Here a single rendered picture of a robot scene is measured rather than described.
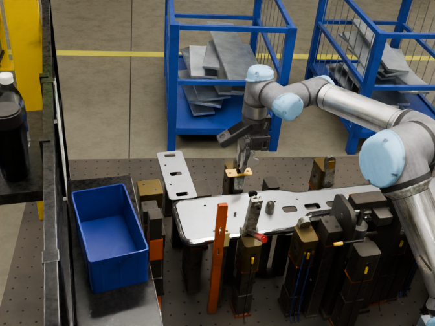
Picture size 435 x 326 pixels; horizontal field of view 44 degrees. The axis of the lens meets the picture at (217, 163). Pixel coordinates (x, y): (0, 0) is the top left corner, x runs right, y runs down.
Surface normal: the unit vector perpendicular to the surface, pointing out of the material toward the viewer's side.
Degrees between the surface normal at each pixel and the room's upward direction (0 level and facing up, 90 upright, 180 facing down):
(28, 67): 90
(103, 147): 0
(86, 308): 0
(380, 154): 84
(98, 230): 0
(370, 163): 84
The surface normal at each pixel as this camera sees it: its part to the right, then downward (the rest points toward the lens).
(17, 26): 0.25, 0.59
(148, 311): 0.07, -0.80
